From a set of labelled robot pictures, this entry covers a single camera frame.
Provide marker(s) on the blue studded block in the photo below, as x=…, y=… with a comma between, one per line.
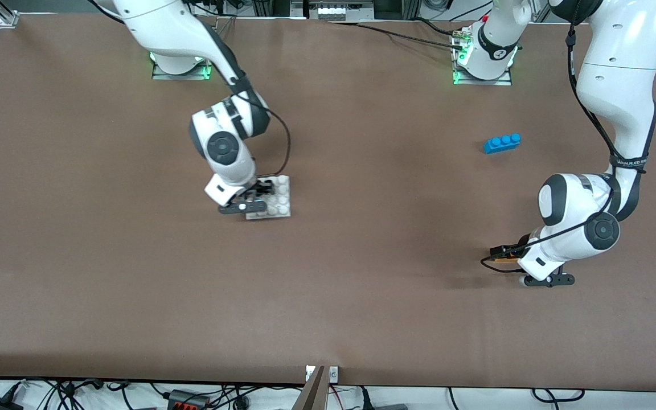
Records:
x=501, y=144

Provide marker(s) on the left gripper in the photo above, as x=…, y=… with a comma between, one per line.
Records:
x=511, y=250

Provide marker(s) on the metal table corner bracket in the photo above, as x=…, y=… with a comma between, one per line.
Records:
x=8, y=20

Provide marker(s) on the black orange power adapter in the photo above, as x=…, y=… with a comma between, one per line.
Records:
x=183, y=398

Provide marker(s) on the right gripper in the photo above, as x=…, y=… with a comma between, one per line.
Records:
x=262, y=188

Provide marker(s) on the brown wooden beam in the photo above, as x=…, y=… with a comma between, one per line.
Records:
x=312, y=396

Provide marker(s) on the yellow studded block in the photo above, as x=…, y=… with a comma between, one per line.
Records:
x=507, y=261

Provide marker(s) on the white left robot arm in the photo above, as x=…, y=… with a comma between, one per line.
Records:
x=618, y=85

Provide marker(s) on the white power strip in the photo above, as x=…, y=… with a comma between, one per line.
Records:
x=332, y=11

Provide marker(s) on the white studded base plate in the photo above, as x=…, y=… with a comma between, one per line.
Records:
x=282, y=196

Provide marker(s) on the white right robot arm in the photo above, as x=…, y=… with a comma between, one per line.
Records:
x=163, y=28

